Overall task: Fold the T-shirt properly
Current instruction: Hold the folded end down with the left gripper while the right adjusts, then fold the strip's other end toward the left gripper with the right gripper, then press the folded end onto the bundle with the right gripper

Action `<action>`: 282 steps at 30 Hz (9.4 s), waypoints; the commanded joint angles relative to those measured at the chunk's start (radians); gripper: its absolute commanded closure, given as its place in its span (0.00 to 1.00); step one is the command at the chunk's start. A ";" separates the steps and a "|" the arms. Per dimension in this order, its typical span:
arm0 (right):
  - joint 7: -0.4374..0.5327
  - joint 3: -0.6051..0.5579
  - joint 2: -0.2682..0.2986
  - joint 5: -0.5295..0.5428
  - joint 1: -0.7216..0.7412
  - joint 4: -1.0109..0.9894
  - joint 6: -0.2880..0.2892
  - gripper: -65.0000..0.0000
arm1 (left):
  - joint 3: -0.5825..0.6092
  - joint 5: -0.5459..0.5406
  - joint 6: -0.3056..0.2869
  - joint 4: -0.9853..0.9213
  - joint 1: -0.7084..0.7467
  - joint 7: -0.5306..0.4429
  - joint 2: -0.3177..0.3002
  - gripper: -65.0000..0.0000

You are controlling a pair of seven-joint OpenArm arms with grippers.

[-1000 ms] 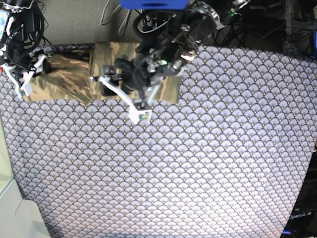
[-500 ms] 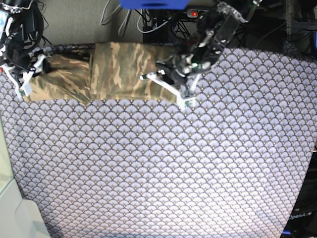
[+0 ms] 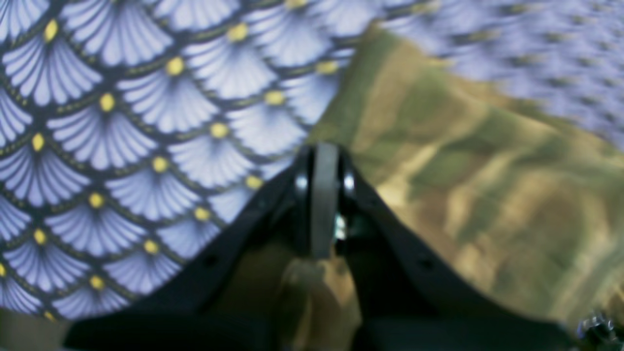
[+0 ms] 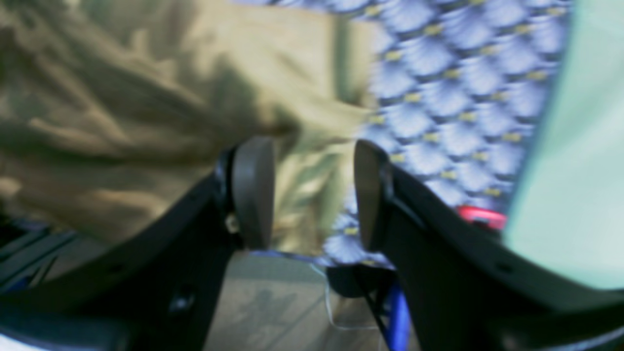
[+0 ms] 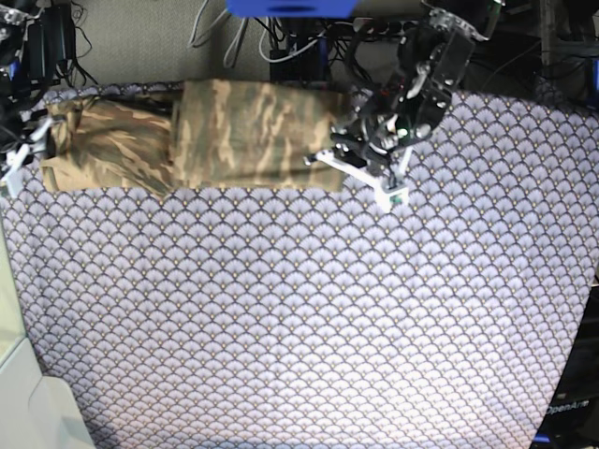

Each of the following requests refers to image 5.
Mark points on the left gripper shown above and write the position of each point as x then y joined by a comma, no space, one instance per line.
379,130

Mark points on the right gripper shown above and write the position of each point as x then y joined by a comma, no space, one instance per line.
13,136

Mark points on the camouflage T-shirt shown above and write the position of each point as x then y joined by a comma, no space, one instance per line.
209,133

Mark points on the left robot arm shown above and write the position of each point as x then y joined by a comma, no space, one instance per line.
436,50

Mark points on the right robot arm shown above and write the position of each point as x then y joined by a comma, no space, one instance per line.
26,63

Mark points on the black power adapter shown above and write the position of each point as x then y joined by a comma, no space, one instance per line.
51,42

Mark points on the fan-patterned purple tablecloth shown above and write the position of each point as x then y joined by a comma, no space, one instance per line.
299,318

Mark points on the white plastic bin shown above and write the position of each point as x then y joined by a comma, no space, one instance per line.
37,411

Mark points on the black OpenArm box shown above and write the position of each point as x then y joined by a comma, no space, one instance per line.
571,420

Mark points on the blue clamp handle right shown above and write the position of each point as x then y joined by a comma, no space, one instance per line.
593,77

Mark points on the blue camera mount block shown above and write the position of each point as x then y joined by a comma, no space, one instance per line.
292,8

